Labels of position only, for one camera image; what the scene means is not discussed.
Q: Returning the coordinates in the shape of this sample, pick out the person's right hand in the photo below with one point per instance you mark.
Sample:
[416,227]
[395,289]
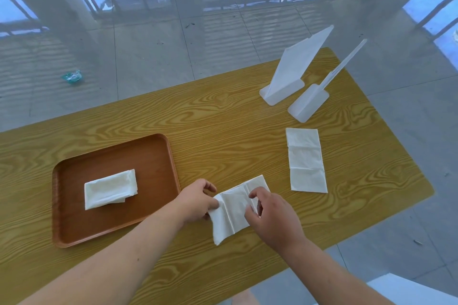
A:
[275,224]

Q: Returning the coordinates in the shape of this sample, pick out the person's left hand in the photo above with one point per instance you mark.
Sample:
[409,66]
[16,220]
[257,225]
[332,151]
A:
[193,204]

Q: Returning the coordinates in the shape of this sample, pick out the brown wooden tray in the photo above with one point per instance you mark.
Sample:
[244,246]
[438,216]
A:
[107,158]

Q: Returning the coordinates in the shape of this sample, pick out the person's right forearm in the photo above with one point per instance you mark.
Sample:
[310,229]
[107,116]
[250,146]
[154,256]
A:
[329,276]

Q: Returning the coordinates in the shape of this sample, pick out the person's left forearm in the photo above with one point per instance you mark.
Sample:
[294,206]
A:
[107,269]

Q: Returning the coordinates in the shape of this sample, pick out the person's leg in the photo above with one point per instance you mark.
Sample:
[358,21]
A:
[245,300]

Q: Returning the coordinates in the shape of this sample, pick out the white plastic upright stand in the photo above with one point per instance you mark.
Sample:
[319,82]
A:
[286,72]
[307,102]

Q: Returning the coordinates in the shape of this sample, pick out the small grey floor debris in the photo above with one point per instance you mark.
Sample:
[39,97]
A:
[418,242]

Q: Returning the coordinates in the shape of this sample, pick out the teal crumpled wrapper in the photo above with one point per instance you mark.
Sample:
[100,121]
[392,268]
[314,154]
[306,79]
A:
[71,77]

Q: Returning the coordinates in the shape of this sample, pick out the grey metal window railing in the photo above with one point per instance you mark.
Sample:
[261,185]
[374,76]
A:
[257,2]

